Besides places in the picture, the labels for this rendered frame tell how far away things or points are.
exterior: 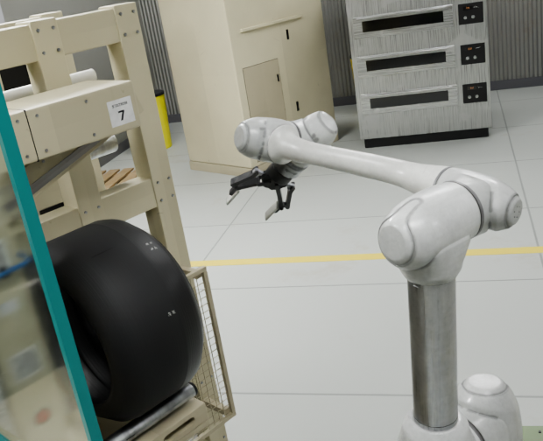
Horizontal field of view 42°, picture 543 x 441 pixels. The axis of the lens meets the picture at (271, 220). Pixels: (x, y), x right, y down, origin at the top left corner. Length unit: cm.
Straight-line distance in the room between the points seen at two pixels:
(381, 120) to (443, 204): 617
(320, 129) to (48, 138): 79
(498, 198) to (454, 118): 608
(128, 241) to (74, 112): 45
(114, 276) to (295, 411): 188
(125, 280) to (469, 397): 91
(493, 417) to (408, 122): 594
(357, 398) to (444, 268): 221
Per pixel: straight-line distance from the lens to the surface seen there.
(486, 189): 150
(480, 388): 183
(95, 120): 221
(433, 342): 154
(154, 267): 191
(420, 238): 137
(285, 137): 175
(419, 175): 163
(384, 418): 345
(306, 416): 352
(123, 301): 184
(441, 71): 746
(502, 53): 975
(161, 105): 899
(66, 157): 232
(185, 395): 217
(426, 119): 756
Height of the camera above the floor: 208
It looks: 20 degrees down
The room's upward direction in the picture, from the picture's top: 9 degrees counter-clockwise
